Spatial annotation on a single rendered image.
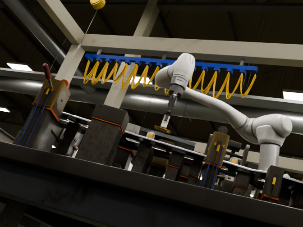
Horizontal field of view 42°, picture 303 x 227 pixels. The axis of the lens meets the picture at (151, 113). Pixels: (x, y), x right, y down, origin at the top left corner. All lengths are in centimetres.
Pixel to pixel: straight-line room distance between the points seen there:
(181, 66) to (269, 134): 59
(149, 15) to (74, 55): 566
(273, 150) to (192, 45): 323
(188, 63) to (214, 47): 302
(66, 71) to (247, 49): 253
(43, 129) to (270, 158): 122
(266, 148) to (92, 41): 419
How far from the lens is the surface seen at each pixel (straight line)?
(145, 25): 1118
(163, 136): 193
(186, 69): 210
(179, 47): 529
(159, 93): 1075
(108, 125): 145
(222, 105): 227
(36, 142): 148
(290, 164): 795
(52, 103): 151
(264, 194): 139
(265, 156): 220
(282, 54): 490
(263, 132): 223
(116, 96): 1009
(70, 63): 592
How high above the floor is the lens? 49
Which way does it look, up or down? 23 degrees up
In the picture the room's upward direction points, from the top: 21 degrees clockwise
